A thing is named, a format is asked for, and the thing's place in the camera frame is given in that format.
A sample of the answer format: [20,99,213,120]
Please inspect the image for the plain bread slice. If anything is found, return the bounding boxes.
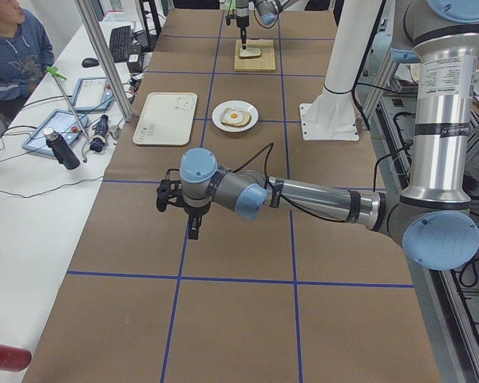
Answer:
[239,46,262,59]

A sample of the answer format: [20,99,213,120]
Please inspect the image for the white round plate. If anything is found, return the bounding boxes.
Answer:
[212,101,259,132]

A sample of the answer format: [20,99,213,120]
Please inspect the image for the bread slice with egg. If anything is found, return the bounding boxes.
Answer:
[220,108,251,128]

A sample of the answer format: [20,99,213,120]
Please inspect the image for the wooden cutting board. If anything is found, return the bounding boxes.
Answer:
[234,39,276,73]

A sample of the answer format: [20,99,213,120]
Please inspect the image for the cream bear tray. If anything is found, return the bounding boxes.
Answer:
[133,92,198,146]

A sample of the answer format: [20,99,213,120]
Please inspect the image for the black keyboard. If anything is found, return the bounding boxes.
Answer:
[109,26,132,63]

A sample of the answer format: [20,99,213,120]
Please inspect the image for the folded navy umbrella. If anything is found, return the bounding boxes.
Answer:
[89,115,109,152]

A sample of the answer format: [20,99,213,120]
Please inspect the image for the black water bottle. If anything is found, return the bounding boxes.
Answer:
[42,127,80,170]

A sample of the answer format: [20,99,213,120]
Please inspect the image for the far blue teach pendant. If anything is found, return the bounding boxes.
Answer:
[71,77,114,113]

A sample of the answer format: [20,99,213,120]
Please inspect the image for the blue teach pendant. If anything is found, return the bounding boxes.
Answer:
[71,77,114,113]
[22,109,81,159]

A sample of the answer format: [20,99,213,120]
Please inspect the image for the near blue teach pendant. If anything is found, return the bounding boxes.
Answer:
[22,109,81,159]

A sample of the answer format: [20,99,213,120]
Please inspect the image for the black computer mouse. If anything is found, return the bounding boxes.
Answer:
[81,57,100,68]

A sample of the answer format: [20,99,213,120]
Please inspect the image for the person in blue hoodie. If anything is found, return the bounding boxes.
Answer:
[0,1,54,120]

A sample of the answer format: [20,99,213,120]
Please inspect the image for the red cylinder bottle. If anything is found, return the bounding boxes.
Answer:
[0,344,32,372]

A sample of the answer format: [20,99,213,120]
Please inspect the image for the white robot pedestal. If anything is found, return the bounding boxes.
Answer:
[299,0,384,141]

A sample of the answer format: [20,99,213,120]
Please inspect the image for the aluminium frame post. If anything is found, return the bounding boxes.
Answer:
[74,0,133,122]

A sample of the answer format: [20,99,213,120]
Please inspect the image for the green handled reacher stick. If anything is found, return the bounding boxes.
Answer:
[46,66,90,164]

